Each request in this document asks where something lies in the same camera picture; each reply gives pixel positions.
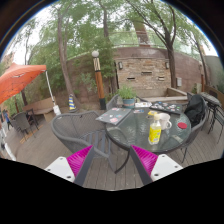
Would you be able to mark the yellow card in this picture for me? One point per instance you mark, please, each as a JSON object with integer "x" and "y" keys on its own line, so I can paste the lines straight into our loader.
{"x": 151, "y": 113}

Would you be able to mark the potted green plant, blue pot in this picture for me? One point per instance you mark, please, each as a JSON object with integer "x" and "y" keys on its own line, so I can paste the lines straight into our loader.
{"x": 127, "y": 96}

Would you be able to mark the black laptop with stickers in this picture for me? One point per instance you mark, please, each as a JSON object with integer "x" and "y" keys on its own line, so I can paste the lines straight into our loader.
{"x": 166, "y": 107}

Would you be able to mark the black wall lamp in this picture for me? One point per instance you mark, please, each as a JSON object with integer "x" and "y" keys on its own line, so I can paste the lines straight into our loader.
{"x": 120, "y": 65}
{"x": 167, "y": 65}

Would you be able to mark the flat round red coaster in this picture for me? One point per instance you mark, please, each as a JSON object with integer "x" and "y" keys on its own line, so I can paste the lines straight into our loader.
{"x": 182, "y": 125}

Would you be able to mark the round dark patio table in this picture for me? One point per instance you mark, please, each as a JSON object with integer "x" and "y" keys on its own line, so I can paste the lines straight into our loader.
{"x": 210, "y": 98}

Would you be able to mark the wooden bench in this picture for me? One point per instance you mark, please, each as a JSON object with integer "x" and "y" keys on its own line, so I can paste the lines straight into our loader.
{"x": 40, "y": 106}

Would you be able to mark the black jacket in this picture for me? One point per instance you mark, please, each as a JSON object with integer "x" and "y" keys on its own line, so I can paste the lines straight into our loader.
{"x": 195, "y": 110}

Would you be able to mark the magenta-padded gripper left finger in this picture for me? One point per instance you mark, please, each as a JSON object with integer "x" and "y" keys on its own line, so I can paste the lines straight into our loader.
{"x": 78, "y": 160}

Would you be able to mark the grey laptop with stickers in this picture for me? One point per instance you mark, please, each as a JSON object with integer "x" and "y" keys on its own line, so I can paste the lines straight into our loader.
{"x": 113, "y": 116}

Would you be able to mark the white ceramic mug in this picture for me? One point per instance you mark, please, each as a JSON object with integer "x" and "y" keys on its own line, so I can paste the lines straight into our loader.
{"x": 165, "y": 120}

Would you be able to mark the grey wicker armchair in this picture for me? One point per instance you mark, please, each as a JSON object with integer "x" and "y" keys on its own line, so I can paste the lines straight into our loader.
{"x": 73, "y": 128}

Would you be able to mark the white printed booklet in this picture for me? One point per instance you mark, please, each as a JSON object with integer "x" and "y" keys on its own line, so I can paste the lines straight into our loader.
{"x": 143, "y": 104}

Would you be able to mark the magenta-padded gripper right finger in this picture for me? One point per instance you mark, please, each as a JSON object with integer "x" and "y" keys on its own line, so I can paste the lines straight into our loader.
{"x": 146, "y": 160}

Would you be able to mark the grey wall box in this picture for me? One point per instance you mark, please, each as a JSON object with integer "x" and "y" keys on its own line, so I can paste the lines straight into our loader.
{"x": 179, "y": 82}

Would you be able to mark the small blue printed card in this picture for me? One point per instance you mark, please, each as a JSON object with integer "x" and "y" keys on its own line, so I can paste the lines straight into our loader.
{"x": 138, "y": 111}

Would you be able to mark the clear bottle with yellow label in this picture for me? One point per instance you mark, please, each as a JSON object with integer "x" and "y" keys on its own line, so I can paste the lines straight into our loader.
{"x": 154, "y": 131}

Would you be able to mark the grey chair carrying jacket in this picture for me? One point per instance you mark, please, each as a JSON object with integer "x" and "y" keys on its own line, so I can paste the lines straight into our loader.
{"x": 197, "y": 128}

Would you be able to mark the striped lamp post, globe light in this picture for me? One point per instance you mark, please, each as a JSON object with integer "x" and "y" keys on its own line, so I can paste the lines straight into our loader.
{"x": 99, "y": 86}

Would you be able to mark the blue and yellow striped cone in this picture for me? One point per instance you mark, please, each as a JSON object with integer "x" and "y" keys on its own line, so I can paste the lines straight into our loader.
{"x": 72, "y": 102}

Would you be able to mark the orange patio umbrella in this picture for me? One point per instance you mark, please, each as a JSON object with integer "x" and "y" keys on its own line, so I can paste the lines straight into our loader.
{"x": 16, "y": 80}

